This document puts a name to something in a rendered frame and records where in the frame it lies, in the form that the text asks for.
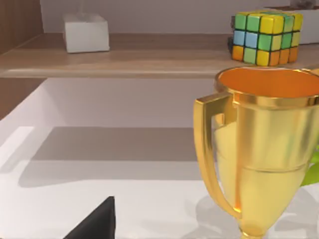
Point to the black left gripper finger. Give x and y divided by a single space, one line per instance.
102 221

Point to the wooden open shelf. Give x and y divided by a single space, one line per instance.
119 59

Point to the gold trophy cup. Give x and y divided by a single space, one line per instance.
264 154

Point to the white tissue box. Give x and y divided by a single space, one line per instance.
87 35

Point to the green plant leaf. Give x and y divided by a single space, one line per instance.
311 171

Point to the multicoloured puzzle cube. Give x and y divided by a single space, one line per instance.
266 37

